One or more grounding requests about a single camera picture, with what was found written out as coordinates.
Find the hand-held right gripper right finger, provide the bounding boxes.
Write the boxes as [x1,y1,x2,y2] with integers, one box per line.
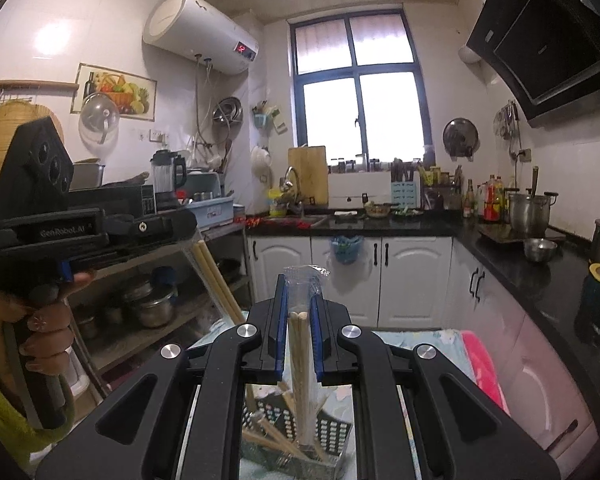
[310,295,563,480]

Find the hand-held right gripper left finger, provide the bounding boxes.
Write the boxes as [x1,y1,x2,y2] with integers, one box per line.
[35,274,287,480]

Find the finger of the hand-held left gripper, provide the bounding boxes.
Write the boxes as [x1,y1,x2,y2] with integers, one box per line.
[67,239,193,268]
[105,208,199,242]

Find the green plastic utensil basket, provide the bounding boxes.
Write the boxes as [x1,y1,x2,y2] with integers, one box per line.
[240,385,355,478]

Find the hanging kitchen utensils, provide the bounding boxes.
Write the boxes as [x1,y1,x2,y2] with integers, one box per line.
[495,101,522,141]

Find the person's left hand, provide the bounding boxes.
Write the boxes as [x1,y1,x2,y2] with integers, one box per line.
[0,270,98,376]

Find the black microwave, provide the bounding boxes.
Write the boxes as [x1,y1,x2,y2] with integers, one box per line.
[72,175,157,217]

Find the blue dish rack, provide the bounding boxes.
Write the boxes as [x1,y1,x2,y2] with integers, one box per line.
[182,167,236,228]

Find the round bamboo tray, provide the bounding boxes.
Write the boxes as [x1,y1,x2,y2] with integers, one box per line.
[0,100,66,186]

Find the black blender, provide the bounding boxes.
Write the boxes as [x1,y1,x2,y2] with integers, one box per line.
[150,149,188,211]

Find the steel rectangular container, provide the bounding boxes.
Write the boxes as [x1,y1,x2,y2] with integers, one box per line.
[70,159,106,191]

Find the steel pot with lid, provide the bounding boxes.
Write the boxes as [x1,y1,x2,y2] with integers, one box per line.
[122,282,177,328]

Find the glass pot lid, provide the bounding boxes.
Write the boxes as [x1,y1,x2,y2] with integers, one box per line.
[78,91,121,145]

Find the metal kitchen shelf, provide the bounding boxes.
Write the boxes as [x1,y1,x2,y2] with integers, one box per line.
[65,222,253,396]

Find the blue hanging basket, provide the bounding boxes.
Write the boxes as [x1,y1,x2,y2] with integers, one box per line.
[330,235,365,265]

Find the white hanging pot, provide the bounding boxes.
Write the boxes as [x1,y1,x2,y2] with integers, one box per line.
[250,145,273,181]

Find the white kitchen cabinets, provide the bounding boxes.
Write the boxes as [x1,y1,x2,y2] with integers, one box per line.
[245,232,600,461]

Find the hanging steel bowls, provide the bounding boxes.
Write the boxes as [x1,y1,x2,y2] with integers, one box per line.
[211,96,244,126]

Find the steel faucet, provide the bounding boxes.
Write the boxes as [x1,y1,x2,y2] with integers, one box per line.
[282,166,306,217]

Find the wooden cutting board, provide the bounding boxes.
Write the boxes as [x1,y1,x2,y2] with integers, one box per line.
[287,145,329,206]

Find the blue knife holder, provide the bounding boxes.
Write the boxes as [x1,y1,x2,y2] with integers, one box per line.
[391,160,422,208]

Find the blue framed window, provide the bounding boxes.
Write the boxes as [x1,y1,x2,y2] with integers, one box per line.
[287,12,428,161]

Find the white water heater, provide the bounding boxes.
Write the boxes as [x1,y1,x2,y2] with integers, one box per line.
[142,0,261,75]

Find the cooking oil bottle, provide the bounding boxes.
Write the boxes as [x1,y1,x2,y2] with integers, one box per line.
[484,175,501,221]

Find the steel bowl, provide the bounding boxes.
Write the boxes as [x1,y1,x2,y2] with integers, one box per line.
[522,237,558,263]

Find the steel stock pot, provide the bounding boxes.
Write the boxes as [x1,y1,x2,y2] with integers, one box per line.
[502,191,560,238]

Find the dark pot lid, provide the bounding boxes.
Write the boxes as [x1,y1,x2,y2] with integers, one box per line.
[442,117,480,158]

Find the teal canister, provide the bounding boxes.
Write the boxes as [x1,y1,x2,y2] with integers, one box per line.
[575,262,600,346]

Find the black range hood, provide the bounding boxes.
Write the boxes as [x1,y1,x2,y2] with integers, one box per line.
[465,0,600,128]

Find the wooden wall rail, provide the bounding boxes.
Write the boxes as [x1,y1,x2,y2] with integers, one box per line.
[0,80,80,90]

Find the fruit wall poster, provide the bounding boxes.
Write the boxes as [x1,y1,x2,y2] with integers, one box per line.
[75,62,157,122]

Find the blue wall utensil holder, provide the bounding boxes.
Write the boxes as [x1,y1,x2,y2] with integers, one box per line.
[251,100,290,135]

